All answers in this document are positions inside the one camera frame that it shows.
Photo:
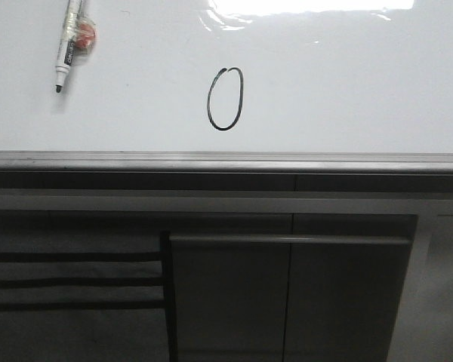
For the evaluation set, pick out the white whiteboard marker with magnet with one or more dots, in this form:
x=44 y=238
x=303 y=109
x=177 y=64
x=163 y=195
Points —
x=78 y=33

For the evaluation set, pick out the grey cabinet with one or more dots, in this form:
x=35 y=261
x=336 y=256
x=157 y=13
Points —
x=98 y=266

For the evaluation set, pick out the white whiteboard with aluminium frame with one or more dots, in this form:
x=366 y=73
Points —
x=224 y=85

